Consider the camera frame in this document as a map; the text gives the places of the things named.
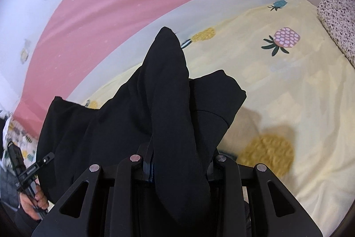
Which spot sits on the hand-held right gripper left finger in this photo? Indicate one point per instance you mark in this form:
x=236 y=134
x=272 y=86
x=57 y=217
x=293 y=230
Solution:
x=124 y=192

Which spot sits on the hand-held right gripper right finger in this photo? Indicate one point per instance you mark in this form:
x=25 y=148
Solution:
x=235 y=192

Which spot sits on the black jacket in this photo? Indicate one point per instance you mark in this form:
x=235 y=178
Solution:
x=166 y=114

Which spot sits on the person's left forearm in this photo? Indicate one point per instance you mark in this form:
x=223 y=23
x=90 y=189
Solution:
x=26 y=221

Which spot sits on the person's left hand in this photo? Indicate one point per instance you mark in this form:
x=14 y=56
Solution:
x=41 y=199

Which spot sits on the white pineapple print pillow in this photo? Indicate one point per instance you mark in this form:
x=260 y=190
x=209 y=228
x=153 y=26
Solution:
x=19 y=139

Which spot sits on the yellow pineapple print bedsheet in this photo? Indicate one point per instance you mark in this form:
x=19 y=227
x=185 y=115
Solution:
x=305 y=101

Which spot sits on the speckled pillow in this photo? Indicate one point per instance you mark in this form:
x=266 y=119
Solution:
x=338 y=20

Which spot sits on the yellow wall sticker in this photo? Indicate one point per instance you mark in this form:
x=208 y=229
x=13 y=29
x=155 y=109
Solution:
x=25 y=52

